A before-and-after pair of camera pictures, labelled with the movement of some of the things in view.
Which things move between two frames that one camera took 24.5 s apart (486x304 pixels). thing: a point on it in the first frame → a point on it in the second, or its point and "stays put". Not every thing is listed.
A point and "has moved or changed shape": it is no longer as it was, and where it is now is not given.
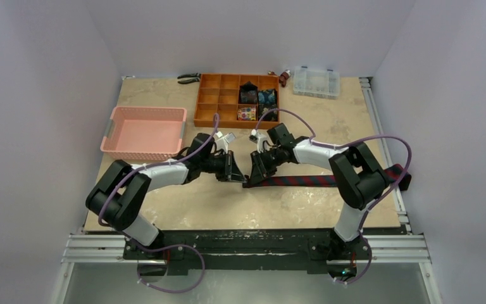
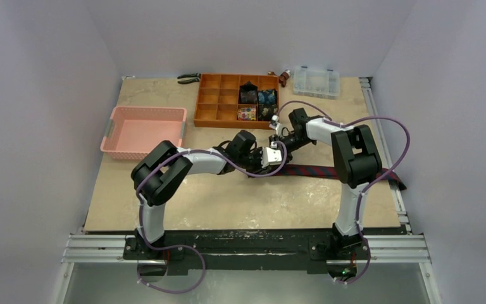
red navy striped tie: (396, 174) has moved or changed shape
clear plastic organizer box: (315, 82) stays put
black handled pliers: (196, 75) stays put
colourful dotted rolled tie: (247, 114) stays put
